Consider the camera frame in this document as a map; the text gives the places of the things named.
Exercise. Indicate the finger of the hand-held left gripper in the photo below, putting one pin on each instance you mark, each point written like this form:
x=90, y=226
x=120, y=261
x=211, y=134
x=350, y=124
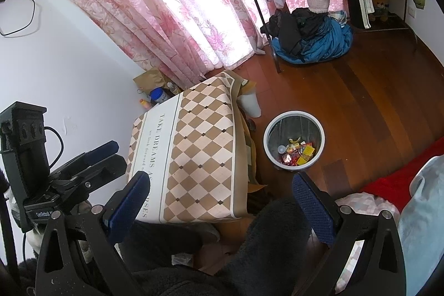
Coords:
x=104, y=171
x=102, y=150

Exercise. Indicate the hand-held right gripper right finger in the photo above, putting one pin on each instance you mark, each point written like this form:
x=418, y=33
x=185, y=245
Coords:
x=312, y=209

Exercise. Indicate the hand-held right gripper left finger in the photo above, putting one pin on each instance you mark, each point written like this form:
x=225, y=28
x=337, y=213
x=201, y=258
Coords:
x=130, y=199

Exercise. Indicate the yellow cardboard box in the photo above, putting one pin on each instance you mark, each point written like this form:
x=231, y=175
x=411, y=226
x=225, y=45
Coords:
x=305, y=154

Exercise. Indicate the yellow banana peel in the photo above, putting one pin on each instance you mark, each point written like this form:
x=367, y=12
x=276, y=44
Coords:
x=295, y=141

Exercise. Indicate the white trash bin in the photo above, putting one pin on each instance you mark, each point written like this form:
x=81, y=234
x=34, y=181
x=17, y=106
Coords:
x=281, y=129

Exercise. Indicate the white pink checked cloth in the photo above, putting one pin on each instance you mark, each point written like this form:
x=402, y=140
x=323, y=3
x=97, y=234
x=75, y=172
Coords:
x=360, y=204

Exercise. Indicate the person's dark fleece pants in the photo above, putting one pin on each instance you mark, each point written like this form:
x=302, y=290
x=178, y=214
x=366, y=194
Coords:
x=263, y=247

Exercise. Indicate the small orange bottle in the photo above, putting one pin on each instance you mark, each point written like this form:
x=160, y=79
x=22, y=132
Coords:
x=145, y=103

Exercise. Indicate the blue-lidded jar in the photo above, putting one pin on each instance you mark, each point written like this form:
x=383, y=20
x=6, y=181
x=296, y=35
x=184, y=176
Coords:
x=159, y=95

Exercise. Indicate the black stand pole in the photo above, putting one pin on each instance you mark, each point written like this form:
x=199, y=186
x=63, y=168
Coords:
x=7, y=237

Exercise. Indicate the red cloth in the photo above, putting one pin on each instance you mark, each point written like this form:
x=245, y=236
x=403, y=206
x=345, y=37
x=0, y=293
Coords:
x=392, y=185

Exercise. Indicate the brown paper bag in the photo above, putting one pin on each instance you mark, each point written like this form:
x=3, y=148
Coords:
x=152, y=77

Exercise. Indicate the clear plastic bottle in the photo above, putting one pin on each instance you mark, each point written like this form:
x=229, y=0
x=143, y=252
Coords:
x=172, y=88

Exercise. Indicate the light blue cloth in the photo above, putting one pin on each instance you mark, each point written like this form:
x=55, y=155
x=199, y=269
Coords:
x=423, y=230

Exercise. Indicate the white plastic jug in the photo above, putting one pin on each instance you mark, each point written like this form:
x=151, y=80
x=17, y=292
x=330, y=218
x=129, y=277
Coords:
x=249, y=103

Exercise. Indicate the pink floral curtain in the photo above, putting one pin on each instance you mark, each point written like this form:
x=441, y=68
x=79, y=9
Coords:
x=156, y=4

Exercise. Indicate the black clothes pile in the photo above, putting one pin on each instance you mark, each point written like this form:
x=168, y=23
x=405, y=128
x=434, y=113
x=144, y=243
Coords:
x=295, y=29

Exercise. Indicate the black clothes rack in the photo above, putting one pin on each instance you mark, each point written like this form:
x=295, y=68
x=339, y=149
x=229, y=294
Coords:
x=258, y=10

